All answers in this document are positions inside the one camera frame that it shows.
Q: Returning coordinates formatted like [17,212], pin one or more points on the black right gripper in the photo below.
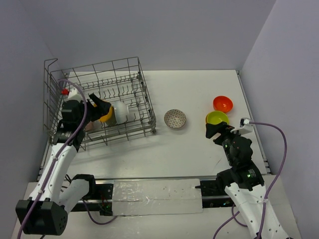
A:
[223,127]

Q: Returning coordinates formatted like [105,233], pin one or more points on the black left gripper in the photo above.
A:
[91,109]

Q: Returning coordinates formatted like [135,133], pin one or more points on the yellow-orange bowl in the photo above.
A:
[102,119]

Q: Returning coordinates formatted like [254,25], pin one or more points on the white patterned bowl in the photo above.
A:
[121,112]

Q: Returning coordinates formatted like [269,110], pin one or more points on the pink speckled bowl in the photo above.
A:
[89,126]

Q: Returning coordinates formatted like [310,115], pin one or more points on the light blue ribbed bowl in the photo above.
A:
[110,119]

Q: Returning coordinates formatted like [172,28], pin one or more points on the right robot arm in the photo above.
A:
[243,181]

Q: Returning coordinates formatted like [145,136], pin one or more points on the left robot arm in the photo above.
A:
[46,210]

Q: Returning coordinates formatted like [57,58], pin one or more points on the lime green bowl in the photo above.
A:
[218,117]

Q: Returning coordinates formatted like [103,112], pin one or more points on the red-orange bowl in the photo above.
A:
[223,104]

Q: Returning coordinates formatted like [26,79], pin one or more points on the brown patterned small bowl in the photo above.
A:
[175,119]

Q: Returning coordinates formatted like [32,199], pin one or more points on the silver taped cover plate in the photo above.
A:
[156,197]

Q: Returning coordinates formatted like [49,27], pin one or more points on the grey wire dish rack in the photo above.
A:
[120,80]

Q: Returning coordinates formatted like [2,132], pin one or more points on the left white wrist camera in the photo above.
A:
[71,94]

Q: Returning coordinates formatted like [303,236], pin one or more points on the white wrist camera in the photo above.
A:
[245,127]
[71,94]

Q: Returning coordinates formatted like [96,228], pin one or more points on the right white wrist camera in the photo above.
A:
[245,127]

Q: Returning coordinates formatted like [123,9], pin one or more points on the black mounting rail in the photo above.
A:
[101,201]

